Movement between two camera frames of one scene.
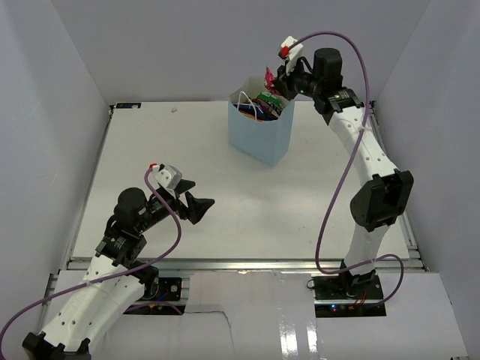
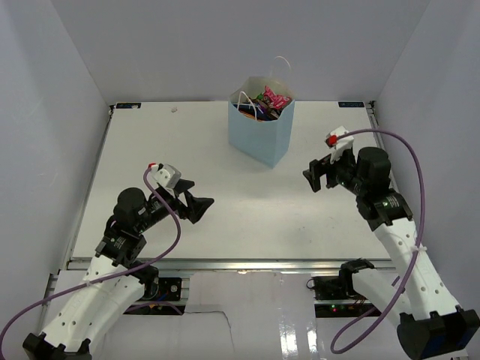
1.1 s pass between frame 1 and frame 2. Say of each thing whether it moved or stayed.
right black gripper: moved
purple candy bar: stayed
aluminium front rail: stayed
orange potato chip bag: stayed
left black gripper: stayed
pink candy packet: moved
